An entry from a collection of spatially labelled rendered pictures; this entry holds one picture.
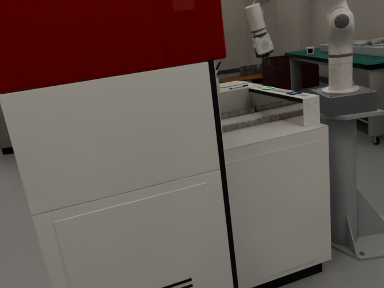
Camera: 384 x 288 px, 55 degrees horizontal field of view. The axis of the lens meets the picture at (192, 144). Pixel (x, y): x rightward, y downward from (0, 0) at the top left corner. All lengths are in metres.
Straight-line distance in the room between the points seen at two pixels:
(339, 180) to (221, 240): 0.95
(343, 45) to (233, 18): 9.69
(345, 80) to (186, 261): 1.24
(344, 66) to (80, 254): 1.54
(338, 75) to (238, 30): 9.69
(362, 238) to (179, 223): 1.39
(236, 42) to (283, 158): 10.02
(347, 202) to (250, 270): 0.73
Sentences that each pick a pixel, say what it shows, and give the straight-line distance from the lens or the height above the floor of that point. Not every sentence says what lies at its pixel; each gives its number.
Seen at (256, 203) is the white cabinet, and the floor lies 0.53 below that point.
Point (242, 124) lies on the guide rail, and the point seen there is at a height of 0.84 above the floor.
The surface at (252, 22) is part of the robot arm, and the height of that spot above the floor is 1.33.
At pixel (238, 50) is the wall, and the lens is 11.71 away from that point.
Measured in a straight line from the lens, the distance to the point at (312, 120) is 1.90.
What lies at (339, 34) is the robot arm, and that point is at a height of 1.22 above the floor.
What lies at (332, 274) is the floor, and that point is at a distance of 2.23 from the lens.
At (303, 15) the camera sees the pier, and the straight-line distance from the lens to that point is 8.66.
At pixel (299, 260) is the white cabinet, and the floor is 0.14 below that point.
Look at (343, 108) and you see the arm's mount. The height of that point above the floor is 0.86.
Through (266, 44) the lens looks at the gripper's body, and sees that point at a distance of 2.15.
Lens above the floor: 1.32
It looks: 16 degrees down
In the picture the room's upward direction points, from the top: 8 degrees counter-clockwise
